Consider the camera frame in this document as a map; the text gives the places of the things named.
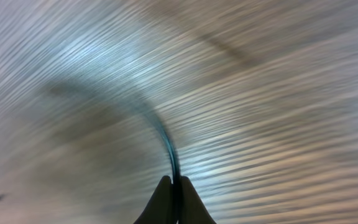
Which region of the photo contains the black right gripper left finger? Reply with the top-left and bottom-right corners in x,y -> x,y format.
134,175 -> 173,224

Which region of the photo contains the black USB cable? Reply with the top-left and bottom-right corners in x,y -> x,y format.
48,80 -> 181,187

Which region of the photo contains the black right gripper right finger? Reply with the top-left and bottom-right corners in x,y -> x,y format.
179,176 -> 216,224

